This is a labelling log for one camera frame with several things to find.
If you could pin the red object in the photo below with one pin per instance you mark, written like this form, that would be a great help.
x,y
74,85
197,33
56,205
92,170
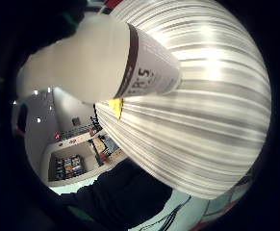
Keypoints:
x,y
113,3

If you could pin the yellow tag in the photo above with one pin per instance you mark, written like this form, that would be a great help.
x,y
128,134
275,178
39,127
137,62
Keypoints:
x,y
116,106

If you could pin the white shelf cabinet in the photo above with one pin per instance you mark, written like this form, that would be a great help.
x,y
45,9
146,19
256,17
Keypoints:
x,y
78,160

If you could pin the row of packets on shelf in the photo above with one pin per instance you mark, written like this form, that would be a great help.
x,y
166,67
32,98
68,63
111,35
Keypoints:
x,y
68,167

